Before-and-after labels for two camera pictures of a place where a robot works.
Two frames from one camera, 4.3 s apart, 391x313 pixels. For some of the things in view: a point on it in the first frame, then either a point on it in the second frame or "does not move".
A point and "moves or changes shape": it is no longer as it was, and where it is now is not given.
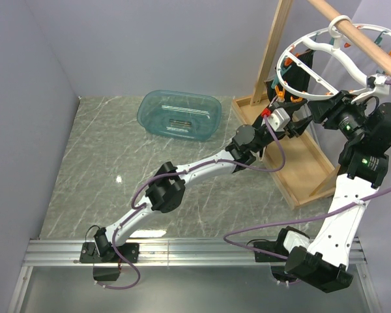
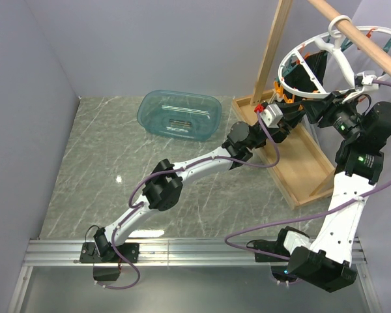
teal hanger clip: [275, 82] to [289, 67]
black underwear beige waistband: [274, 85] moves or changes shape
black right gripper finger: [321, 109] does not move
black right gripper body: [348, 117] does not move
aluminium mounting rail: [195, 252] does not move
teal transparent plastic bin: [177, 115] does not move
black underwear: [296, 77] to [297, 79]
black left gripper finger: [290, 107] does not move
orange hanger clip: [281, 94] does not move
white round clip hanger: [336, 28] moves or changes shape
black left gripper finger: [297, 128] to [285, 128]
